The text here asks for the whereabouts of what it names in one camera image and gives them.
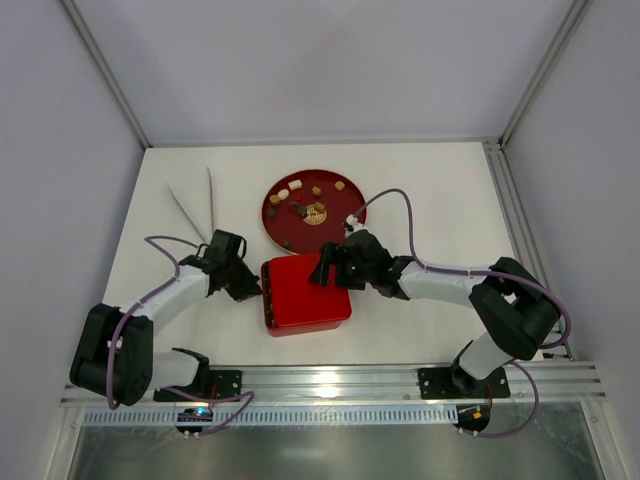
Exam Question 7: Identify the square red chocolate box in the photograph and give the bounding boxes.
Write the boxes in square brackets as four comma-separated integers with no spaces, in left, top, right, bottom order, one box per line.
[259,259,346,339]

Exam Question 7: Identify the square red box lid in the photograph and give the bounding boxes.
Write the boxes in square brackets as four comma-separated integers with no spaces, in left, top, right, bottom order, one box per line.
[267,251,353,330]

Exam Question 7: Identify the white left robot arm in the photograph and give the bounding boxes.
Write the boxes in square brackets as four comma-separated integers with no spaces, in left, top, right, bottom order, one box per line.
[69,230,262,410]

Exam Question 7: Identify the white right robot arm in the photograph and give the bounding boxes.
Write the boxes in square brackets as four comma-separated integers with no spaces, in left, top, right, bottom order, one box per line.
[309,229,561,397]

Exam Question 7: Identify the round red tray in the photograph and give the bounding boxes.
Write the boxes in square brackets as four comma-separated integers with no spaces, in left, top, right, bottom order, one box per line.
[261,169,367,254]

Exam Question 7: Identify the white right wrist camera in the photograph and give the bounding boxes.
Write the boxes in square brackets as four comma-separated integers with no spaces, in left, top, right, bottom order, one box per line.
[343,215,364,237]

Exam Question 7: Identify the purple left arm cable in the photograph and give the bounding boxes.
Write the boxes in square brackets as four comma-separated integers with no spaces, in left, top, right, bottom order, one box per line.
[107,235,255,436]

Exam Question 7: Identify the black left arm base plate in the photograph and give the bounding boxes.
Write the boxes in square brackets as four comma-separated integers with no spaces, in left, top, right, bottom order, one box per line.
[153,368,243,402]

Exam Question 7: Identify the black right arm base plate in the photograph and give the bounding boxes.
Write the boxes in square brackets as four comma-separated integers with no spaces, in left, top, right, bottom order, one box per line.
[417,365,511,400]

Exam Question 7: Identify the slotted grey cable duct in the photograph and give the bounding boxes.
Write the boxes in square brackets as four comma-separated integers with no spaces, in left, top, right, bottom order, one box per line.
[82,403,458,427]

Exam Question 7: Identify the right side aluminium rail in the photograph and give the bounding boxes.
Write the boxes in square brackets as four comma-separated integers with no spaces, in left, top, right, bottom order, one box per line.
[482,140,574,359]

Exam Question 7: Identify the aluminium rail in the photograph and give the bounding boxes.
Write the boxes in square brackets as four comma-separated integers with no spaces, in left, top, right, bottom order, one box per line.
[482,140,574,359]
[60,364,606,407]

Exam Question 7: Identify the aluminium front rail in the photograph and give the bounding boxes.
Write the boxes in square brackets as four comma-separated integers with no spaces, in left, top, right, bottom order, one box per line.
[60,364,606,407]

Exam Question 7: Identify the left aluminium frame post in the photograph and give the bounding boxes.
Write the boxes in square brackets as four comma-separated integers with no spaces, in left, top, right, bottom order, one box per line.
[58,0,152,150]

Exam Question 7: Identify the aluminium frame post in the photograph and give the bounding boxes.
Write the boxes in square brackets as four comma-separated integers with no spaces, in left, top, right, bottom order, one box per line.
[499,0,593,150]
[58,0,152,150]

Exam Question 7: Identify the right aluminium frame post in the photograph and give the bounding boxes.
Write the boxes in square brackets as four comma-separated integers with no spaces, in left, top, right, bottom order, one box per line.
[499,0,593,150]

